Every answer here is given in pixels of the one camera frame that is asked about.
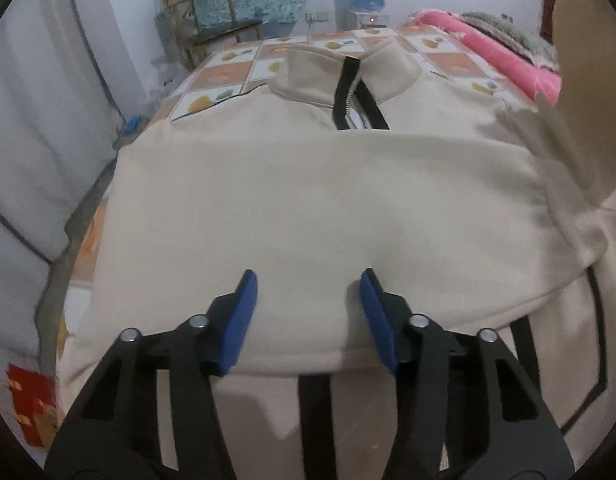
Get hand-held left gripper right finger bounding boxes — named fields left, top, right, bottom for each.
left=359, top=267, right=575, bottom=480

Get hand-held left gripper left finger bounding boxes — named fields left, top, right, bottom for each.
left=44, top=269, right=259, bottom=480

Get beige zip jacket black trim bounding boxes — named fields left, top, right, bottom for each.
left=60, top=0, right=616, bottom=480

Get tile patterned tablecloth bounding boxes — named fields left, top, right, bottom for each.
left=55, top=27, right=539, bottom=376

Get wooden chair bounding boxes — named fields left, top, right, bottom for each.
left=165, top=0, right=263, bottom=68

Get pink floral blanket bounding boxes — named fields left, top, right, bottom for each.
left=405, top=9, right=561, bottom=106

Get grey-green fuzzy blanket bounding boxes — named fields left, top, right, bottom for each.
left=460, top=11, right=559, bottom=68

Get brown door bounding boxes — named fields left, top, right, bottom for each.
left=542, top=0, right=564, bottom=43

